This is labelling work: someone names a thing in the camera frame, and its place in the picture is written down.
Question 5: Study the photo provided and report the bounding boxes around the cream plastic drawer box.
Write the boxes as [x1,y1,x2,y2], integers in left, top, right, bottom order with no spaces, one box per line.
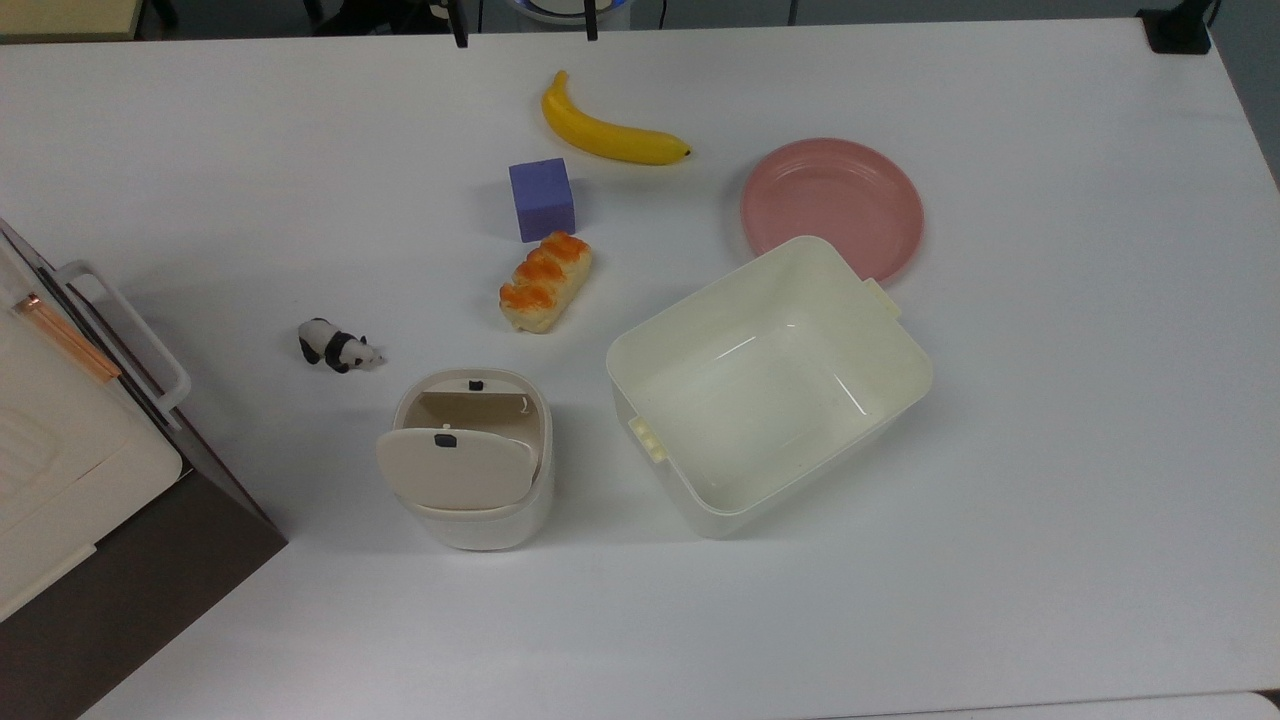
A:
[0,235,184,623]

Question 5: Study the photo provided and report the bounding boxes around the white drawer handle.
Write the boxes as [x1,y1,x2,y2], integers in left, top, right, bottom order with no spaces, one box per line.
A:
[57,261,192,416]

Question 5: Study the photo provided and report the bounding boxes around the cream plastic storage bin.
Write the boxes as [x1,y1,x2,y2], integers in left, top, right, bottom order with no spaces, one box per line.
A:
[605,235,935,541]

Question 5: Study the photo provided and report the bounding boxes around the tan wooden desk top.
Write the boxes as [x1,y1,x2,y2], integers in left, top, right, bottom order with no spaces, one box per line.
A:
[0,0,146,43]

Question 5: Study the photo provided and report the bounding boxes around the white and blue robot base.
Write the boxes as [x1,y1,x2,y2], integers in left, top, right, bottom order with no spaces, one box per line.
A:
[510,0,633,26]

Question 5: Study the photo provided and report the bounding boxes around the cream trash can with lid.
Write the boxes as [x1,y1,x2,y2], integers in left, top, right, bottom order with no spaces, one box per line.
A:
[376,367,555,552]

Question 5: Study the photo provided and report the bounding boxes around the pink plastic plate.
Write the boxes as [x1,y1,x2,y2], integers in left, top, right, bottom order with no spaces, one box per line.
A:
[740,138,924,289]

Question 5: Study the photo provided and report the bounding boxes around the small panda figurine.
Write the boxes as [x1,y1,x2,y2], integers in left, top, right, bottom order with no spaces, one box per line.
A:
[297,318,386,375]

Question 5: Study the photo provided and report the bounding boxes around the yellow toy banana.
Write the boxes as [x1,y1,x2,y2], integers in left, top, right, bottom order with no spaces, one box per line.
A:
[541,70,693,167]

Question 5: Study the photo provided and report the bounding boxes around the black table clamp mount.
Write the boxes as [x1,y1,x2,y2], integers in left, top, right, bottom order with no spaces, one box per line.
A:
[1137,0,1223,56]

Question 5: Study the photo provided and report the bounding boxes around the dark brown drawer cabinet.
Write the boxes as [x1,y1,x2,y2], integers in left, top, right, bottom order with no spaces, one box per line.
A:
[0,218,289,720]

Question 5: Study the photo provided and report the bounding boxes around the toy bread with orange glaze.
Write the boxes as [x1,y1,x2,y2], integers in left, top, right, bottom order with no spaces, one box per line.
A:
[499,231,593,334]

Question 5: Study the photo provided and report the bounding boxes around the purple foam cube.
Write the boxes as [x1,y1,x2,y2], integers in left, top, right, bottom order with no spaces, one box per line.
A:
[508,157,577,244]

